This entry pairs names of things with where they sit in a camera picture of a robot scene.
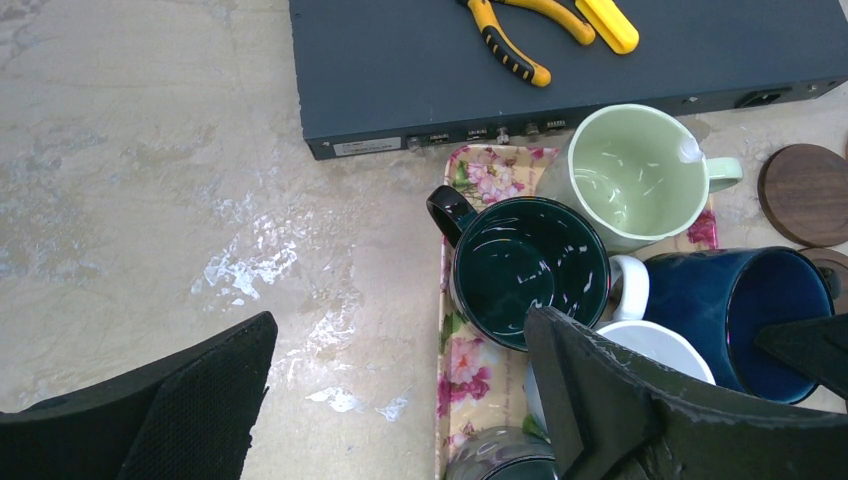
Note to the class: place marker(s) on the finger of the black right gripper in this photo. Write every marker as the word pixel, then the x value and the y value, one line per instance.
pixel 817 348

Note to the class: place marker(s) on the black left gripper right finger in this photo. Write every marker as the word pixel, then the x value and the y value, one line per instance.
pixel 612 413

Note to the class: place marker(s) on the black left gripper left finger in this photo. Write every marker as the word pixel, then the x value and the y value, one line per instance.
pixel 186 416

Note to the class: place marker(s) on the dark walnut coaster middle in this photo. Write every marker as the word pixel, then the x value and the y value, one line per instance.
pixel 833 267

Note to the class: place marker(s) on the dark walnut coaster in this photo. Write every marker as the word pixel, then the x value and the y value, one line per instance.
pixel 833 267
pixel 802 190

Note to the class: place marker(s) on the dark walnut coaster back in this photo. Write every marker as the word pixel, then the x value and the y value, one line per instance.
pixel 802 190

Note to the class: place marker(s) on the white mug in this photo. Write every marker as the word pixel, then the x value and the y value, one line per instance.
pixel 609 295

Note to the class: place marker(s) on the navy blue mug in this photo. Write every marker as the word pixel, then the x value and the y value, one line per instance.
pixel 719 300

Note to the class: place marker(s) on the dark green mug front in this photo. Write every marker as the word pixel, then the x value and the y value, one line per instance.
pixel 503 453

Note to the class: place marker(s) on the dark green mug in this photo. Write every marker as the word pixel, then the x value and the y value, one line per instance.
pixel 519 254
pixel 503 453

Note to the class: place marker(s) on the floral serving tray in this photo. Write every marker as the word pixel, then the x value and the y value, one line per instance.
pixel 480 383

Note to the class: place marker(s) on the dark green mug back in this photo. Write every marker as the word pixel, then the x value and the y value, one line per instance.
pixel 519 254

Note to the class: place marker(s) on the light green mug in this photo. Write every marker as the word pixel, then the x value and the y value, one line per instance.
pixel 637 175

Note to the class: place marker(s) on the dark grey network switch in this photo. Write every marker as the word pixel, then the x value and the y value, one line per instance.
pixel 375 76

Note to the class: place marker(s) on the yellow handled pliers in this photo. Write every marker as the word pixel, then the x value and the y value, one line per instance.
pixel 507 53

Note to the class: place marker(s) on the yellow handled screwdriver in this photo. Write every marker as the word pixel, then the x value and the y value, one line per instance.
pixel 612 25

